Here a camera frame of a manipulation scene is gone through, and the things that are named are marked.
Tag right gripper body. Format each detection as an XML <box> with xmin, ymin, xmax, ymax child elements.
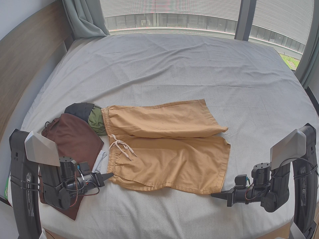
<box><xmin>227</xmin><ymin>188</ymin><xmax>254</xmax><ymax>207</ymax></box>

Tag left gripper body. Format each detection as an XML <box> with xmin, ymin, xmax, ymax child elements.
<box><xmin>79</xmin><ymin>171</ymin><xmax>103</xmax><ymax>193</ymax></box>

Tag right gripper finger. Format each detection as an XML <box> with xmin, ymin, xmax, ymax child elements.
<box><xmin>211</xmin><ymin>189</ymin><xmax>234</xmax><ymax>200</ymax></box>

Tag tan shorts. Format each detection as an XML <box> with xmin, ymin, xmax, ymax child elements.
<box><xmin>101</xmin><ymin>99</ymin><xmax>231</xmax><ymax>195</ymax></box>

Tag bed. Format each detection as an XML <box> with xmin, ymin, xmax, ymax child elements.
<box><xmin>0</xmin><ymin>0</ymin><xmax>319</xmax><ymax>239</ymax></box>

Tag pale grey garment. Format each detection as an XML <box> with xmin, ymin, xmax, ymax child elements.
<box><xmin>92</xmin><ymin>150</ymin><xmax>108</xmax><ymax>174</ymax></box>

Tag brown garment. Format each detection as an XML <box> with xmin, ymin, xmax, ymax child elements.
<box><xmin>41</xmin><ymin>113</ymin><xmax>105</xmax><ymax>220</ymax></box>

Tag green garment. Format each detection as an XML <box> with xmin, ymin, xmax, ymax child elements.
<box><xmin>88</xmin><ymin>106</ymin><xmax>108</xmax><ymax>136</ymax></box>

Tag black garment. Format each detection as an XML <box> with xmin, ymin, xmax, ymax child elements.
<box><xmin>65</xmin><ymin>103</ymin><xmax>97</xmax><ymax>121</ymax></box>

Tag grey-green curtain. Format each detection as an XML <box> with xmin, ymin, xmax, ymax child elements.
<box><xmin>58</xmin><ymin>0</ymin><xmax>110</xmax><ymax>40</ymax></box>

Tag window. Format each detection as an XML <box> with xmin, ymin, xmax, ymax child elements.
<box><xmin>96</xmin><ymin>0</ymin><xmax>319</xmax><ymax>89</ymax></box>

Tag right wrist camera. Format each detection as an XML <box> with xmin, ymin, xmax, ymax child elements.
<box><xmin>235</xmin><ymin>174</ymin><xmax>250</xmax><ymax>189</ymax></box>

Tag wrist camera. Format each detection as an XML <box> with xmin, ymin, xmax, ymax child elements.
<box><xmin>79</xmin><ymin>162</ymin><xmax>91</xmax><ymax>176</ymax></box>
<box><xmin>235</xmin><ymin>174</ymin><xmax>250</xmax><ymax>189</ymax></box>

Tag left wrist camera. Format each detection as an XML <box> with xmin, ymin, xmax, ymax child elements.
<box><xmin>79</xmin><ymin>162</ymin><xmax>91</xmax><ymax>176</ymax></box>

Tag black cable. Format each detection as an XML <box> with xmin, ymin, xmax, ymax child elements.
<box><xmin>273</xmin><ymin>157</ymin><xmax>313</xmax><ymax>186</ymax></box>

